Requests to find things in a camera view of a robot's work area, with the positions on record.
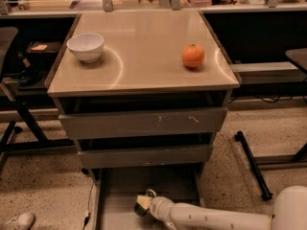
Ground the white ceramic bowl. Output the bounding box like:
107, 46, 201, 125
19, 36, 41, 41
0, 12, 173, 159
66, 33, 105, 62

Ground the black table leg base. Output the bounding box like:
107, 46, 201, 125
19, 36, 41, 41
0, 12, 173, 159
234, 131, 272, 201

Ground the grey drawer cabinet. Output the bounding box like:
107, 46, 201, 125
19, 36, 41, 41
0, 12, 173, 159
43, 9, 242, 230

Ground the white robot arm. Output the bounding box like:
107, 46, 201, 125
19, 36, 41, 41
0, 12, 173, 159
134, 186, 307, 230

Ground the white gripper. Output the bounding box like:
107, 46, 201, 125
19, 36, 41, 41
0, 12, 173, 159
136, 195, 175, 223

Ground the top grey drawer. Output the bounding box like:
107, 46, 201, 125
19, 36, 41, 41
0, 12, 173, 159
52, 90, 232, 141

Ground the black box with label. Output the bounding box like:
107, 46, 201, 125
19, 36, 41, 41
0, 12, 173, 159
26, 41, 61, 54

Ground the grey drawer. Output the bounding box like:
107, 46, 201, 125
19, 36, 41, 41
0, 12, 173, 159
78, 132, 216, 169
52, 90, 232, 141
92, 164, 204, 230

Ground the green soda can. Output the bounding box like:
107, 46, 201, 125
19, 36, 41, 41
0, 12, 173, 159
134, 189, 156, 217

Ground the orange fruit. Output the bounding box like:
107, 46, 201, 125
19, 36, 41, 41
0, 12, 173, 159
181, 44, 204, 68

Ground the bottom grey drawer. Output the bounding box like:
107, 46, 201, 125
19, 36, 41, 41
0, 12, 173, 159
92, 164, 204, 230

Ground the black desk frame left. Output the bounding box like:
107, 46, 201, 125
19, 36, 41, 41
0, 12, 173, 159
0, 77, 76, 174

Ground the white floor cable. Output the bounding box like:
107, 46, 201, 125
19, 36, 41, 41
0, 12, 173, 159
82, 180, 96, 230

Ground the white shoe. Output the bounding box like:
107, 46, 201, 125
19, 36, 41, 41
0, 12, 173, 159
0, 213, 35, 230

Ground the middle grey drawer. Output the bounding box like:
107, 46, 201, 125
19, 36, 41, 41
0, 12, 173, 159
78, 132, 216, 169

